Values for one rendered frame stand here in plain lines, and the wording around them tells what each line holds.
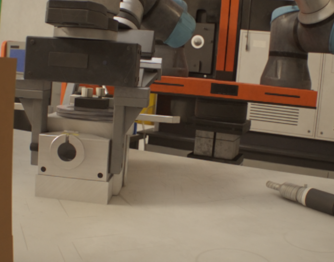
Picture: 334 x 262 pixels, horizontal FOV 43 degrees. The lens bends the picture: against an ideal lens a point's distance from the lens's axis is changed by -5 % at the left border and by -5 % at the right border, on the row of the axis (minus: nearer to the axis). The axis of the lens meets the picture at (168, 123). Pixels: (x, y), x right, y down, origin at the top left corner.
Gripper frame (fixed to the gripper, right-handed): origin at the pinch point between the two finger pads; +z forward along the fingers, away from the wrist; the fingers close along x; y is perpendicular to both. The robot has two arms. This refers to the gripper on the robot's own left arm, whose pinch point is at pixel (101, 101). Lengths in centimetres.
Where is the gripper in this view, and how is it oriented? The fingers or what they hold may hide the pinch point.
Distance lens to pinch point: 66.6
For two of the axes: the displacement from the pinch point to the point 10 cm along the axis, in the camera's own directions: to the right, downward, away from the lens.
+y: 0.4, -5.4, -8.4
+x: 10.0, 0.9, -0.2
